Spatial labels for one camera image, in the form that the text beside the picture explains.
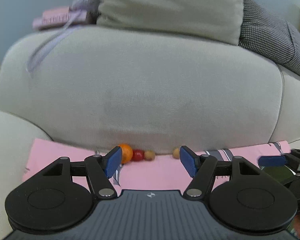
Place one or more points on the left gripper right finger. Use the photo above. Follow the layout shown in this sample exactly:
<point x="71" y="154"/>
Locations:
<point x="201" y="168"/>

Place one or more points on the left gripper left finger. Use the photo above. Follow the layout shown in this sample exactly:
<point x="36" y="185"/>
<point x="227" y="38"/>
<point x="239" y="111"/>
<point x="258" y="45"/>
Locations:
<point x="99" y="170"/>

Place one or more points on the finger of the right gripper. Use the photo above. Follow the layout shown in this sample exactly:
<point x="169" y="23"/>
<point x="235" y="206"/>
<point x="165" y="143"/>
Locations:
<point x="272" y="161"/>

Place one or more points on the orange tangerine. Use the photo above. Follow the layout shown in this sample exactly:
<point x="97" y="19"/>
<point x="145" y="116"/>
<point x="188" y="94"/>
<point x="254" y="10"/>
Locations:
<point x="127" y="153"/>

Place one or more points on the green perforated colander bowl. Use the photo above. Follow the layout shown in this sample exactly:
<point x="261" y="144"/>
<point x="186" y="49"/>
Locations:
<point x="281" y="173"/>

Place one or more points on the pink checked lemon cloth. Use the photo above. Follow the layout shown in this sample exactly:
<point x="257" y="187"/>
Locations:
<point x="163" y="173"/>

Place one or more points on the beige sofa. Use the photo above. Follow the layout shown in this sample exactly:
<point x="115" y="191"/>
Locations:
<point x="102" y="86"/>

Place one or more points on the houndstooth cushion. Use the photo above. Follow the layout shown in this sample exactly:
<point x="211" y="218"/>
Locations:
<point x="269" y="35"/>

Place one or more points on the beige cushion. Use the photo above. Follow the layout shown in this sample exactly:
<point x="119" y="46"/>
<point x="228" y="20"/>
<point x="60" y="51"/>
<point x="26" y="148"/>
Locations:
<point x="214" y="19"/>

